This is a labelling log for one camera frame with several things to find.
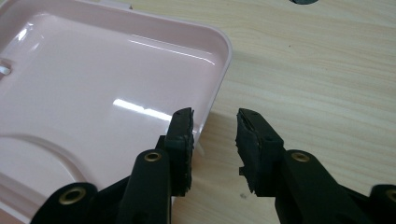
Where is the pink storage box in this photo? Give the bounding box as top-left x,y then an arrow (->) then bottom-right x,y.
0,0 -> 233,224

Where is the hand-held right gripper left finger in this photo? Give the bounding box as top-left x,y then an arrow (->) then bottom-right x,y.
116,106 -> 195,224

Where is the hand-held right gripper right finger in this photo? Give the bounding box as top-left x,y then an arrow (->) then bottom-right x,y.
234,107 -> 365,224

